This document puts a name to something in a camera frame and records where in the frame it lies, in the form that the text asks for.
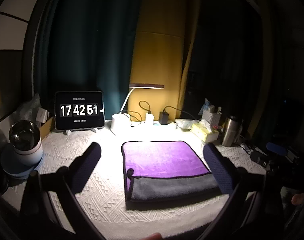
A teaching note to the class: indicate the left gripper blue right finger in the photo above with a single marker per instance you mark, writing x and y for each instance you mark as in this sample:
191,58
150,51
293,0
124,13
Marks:
223,170

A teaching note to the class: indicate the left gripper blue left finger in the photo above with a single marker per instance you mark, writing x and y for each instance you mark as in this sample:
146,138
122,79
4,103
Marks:
82,167

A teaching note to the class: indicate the purple and grey microfibre towel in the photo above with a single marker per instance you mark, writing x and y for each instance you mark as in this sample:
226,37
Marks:
159,171

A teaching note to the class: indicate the person's right hand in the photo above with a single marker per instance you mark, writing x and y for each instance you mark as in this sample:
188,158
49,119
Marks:
298,199

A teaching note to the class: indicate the steel thermos tumbler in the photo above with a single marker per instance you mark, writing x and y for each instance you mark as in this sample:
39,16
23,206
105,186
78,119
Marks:
231,128

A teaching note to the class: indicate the white tablet stand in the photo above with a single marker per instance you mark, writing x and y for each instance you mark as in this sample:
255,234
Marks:
69,131

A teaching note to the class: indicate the white textured table cloth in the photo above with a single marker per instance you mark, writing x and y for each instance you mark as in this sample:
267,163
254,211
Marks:
103,197

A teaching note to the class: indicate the yellow tissue box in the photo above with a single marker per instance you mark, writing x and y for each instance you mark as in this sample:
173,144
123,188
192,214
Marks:
204,131

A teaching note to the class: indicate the white perforated storage basket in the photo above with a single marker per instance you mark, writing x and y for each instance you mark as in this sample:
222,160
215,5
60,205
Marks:
212,118

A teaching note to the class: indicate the brown cardboard box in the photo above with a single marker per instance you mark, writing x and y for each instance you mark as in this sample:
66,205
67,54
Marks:
47,127

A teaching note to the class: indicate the pack of wet wipes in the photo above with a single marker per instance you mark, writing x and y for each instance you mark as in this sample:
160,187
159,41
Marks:
185,124

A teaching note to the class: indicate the black tablet showing clock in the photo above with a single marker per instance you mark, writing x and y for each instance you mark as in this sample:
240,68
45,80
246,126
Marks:
79,110

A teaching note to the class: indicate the white blue round gadget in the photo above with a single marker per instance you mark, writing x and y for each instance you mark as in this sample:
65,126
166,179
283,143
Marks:
24,153

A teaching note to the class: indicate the small white box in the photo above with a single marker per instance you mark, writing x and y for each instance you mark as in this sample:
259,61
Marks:
42,115

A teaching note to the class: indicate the white power strip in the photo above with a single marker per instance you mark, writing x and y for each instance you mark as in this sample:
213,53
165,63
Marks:
154,124

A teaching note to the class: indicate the black power adapter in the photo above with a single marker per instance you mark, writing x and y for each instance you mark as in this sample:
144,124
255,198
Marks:
163,118

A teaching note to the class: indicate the white USB charger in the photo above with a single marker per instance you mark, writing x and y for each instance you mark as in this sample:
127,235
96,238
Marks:
149,118

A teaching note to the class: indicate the dark teal curtain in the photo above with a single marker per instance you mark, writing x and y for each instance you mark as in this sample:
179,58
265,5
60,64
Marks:
86,45

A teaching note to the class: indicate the mustard yellow curtain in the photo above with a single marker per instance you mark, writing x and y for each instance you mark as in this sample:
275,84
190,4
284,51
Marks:
166,28

